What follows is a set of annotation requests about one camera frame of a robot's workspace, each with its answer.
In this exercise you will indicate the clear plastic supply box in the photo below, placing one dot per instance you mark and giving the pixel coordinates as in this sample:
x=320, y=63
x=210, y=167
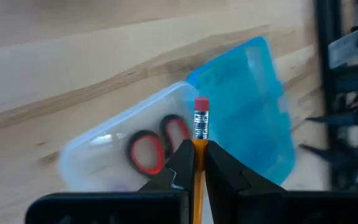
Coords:
x=104, y=161

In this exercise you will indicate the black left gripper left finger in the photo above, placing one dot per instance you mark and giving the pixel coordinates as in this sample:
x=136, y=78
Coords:
x=179, y=174

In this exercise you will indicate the blue plastic box lid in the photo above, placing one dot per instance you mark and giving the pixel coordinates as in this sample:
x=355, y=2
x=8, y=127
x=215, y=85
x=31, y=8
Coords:
x=244, y=109

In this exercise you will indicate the yellow pencil with eraser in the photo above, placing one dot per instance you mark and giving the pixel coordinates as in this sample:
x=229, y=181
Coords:
x=201, y=124

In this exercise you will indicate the black metal table frame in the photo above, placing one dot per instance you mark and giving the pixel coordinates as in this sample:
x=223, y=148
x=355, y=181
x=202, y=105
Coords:
x=325, y=62

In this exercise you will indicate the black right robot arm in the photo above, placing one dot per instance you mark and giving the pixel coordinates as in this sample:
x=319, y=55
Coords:
x=353, y=46

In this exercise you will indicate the red and black scissors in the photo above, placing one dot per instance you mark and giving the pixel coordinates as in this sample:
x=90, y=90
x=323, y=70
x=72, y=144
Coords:
x=130, y=155

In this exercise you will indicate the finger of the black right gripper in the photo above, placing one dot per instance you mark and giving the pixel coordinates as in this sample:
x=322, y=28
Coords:
x=337, y=119
x=331, y=154

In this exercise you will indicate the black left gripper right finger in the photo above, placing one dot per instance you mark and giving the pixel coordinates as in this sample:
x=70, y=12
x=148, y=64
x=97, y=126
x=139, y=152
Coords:
x=225, y=180

